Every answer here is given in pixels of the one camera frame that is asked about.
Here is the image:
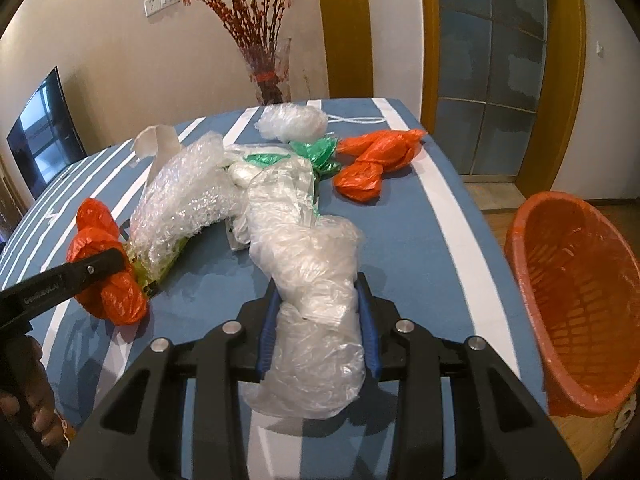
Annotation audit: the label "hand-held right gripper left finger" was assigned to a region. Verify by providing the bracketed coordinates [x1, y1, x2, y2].
[54, 280, 281, 480]

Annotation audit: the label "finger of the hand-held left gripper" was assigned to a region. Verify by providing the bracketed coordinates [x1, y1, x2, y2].
[65, 248, 126, 289]

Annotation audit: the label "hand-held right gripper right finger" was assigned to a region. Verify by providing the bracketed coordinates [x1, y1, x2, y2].
[352, 272, 583, 480]

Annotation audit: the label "orange plastic bag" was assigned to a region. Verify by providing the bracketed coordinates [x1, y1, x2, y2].
[332, 128, 427, 204]
[67, 198, 149, 325]

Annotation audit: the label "large clear plastic bag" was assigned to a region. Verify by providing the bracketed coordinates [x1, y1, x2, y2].
[227, 152, 368, 418]

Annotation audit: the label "bubble wrap sheet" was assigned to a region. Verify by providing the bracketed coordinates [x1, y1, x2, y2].
[129, 131, 251, 281]

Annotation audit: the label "green plastic bag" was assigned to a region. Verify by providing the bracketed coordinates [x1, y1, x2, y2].
[242, 136, 341, 221]

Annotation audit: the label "orange mesh waste basket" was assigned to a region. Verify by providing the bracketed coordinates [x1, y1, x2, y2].
[504, 191, 640, 417]

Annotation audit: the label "person's left hand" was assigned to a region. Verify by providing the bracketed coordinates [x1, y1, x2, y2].
[0, 335, 77, 448]

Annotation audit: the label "yellow green wrapper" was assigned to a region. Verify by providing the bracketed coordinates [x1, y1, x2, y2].
[125, 237, 201, 295]

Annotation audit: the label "blue white striped tablecloth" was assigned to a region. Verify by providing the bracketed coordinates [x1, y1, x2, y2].
[0, 96, 551, 480]

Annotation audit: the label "white plastic scrap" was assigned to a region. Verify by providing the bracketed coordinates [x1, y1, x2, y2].
[131, 124, 181, 171]

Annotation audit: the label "black flat television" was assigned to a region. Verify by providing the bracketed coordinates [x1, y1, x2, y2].
[6, 66, 88, 200]

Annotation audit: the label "small clear plastic bag ball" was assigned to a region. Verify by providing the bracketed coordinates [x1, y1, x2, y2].
[257, 103, 329, 142]

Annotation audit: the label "glass vase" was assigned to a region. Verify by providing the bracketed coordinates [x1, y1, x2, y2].
[239, 37, 292, 106]

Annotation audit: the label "red berry branches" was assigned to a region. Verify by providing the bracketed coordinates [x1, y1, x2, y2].
[149, 0, 312, 68]

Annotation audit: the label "frosted glass door wooden frame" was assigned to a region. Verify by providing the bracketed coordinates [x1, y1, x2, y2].
[419, 0, 587, 196]

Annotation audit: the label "wooden wall trim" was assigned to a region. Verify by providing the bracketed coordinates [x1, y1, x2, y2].
[315, 0, 382, 99]

